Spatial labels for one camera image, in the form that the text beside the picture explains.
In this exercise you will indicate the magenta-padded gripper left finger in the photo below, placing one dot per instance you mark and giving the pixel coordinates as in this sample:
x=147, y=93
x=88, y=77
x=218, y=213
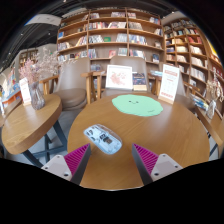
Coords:
x=76, y=160

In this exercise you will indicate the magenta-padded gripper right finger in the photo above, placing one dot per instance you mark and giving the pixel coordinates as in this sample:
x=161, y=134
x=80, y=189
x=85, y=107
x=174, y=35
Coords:
x=146, y=160

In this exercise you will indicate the transparent computer mouse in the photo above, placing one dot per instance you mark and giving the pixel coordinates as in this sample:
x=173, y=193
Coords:
x=102, y=138

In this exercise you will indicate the green cloud-shaped mouse pad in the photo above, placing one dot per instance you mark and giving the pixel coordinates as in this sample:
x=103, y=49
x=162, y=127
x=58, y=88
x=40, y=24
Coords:
x=137, y=106

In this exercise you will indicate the round wooden side table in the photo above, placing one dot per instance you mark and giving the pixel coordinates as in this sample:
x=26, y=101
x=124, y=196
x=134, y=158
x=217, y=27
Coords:
x=8, y=111
x=30, y=123
x=215, y=128

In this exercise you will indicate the beige armchair with wooden arms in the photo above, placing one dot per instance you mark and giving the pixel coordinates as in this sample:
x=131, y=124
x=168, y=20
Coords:
x=185, y=96
x=70, y=90
x=126, y=60

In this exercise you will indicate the glass vase with pink flowers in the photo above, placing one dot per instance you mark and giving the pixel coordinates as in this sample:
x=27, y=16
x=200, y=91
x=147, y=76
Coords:
x=36, y=96

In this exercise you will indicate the stack of colourful books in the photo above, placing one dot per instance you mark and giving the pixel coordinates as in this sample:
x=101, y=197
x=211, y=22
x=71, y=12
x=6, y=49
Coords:
x=199, y=101

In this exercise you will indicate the dark cover book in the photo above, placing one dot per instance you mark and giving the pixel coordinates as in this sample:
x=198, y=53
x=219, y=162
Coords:
x=139, y=81

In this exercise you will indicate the white and red table sign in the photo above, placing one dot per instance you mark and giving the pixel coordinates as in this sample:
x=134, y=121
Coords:
x=169, y=83

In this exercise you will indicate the glass vase with dried flowers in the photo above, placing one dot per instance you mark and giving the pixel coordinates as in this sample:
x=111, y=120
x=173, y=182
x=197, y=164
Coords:
x=211, y=110

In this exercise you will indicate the small white card sign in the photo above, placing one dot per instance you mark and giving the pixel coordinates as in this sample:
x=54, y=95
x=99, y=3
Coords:
x=24, y=91

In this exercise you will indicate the white framed red drawing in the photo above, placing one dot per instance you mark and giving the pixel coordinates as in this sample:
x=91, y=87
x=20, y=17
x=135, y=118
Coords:
x=119, y=77

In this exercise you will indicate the stack of blue books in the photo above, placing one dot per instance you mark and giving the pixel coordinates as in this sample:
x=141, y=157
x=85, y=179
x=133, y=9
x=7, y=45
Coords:
x=156, y=73

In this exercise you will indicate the small distant wooden bookshelf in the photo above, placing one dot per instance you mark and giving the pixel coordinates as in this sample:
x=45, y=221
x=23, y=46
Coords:
x=28, y=56

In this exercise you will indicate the tall curved wooden bookshelf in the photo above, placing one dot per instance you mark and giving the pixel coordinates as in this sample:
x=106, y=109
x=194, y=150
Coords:
x=196, y=53

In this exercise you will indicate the wide wooden bookshelf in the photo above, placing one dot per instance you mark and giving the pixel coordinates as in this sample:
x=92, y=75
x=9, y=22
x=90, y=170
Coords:
x=110, y=36

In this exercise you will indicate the white hanging ceiling sign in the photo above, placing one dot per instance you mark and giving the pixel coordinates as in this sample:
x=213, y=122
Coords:
x=43, y=19

